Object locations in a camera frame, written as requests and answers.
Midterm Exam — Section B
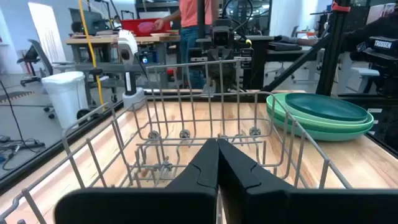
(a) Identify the black round pole base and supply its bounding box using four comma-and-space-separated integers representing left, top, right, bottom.
76, 108, 93, 121

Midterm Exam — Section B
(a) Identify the pale mint plate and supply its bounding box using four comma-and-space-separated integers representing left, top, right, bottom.
266, 93, 374, 134

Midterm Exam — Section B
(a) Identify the grey brush holder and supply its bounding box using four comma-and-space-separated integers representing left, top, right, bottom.
122, 86, 146, 111

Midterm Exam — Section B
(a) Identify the red plastic bin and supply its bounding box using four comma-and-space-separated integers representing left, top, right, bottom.
120, 17, 172, 37

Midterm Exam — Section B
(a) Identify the black Trossen-labelled device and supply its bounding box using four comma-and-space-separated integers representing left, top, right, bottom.
362, 36, 398, 97

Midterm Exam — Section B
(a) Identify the person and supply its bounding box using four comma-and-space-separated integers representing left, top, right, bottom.
154, 0, 218, 90

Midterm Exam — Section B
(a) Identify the white trash bin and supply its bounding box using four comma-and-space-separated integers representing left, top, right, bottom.
41, 70, 90, 130

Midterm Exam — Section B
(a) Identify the black power strip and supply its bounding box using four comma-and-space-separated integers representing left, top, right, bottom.
6, 140, 47, 151

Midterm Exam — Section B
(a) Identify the pink plate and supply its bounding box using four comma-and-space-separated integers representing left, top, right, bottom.
137, 21, 156, 34

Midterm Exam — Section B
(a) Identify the wooden-topped workbench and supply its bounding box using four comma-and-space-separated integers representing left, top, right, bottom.
65, 34, 181, 106

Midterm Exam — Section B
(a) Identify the grey wire dish rack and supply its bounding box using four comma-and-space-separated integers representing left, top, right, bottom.
0, 58, 354, 224

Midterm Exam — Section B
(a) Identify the dark teal plate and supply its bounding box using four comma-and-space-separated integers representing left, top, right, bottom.
284, 92, 369, 123

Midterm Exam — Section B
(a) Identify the white-bristled dish brush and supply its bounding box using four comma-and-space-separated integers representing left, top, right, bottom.
117, 29, 139, 96

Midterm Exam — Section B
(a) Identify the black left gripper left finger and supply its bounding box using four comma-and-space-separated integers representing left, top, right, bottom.
54, 138, 219, 224

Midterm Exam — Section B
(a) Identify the black desk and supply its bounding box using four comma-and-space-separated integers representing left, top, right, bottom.
242, 34, 326, 91

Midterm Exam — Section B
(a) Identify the black box-shaped machine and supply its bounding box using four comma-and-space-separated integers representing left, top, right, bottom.
68, 7, 109, 35

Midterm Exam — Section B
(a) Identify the red tape band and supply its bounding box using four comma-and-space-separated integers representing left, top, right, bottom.
331, 1, 351, 13

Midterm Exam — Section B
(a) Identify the black office chair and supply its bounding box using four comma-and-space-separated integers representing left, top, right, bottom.
17, 39, 75, 121

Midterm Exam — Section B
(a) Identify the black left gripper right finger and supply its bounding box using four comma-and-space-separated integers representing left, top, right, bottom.
217, 138, 398, 224

